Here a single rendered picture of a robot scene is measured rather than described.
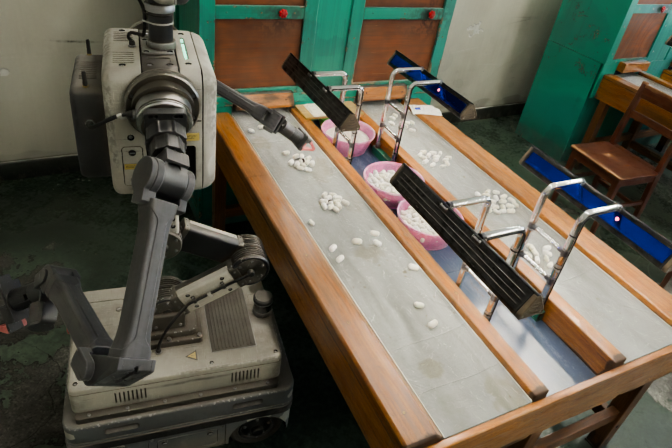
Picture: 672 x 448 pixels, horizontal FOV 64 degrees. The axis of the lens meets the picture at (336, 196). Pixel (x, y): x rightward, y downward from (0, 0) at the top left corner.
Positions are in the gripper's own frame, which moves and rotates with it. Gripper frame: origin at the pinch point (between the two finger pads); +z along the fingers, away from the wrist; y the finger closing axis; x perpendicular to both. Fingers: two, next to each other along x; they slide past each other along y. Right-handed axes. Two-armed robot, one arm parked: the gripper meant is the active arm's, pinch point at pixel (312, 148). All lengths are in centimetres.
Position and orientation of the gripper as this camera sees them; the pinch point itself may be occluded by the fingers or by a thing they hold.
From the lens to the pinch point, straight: 227.4
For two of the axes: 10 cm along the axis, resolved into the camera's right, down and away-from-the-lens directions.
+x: -6.6, 7.3, 1.5
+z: 6.1, 4.2, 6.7
